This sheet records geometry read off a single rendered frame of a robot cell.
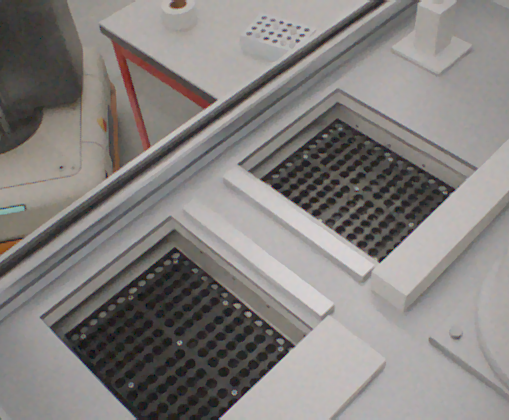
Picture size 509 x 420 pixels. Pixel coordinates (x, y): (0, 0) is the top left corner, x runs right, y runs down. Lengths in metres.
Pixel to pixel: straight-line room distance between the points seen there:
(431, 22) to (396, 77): 0.09
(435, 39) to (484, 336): 0.48
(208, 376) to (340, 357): 0.16
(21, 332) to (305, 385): 0.33
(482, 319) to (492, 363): 0.05
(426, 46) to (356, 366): 0.52
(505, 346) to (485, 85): 0.45
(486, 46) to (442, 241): 0.41
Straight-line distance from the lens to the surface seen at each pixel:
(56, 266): 0.84
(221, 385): 0.78
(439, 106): 0.99
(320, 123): 1.12
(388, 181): 0.95
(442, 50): 1.08
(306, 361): 0.72
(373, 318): 0.76
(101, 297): 0.96
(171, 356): 0.81
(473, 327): 0.76
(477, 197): 0.83
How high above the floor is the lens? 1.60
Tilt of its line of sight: 53 degrees down
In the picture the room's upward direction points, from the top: 5 degrees counter-clockwise
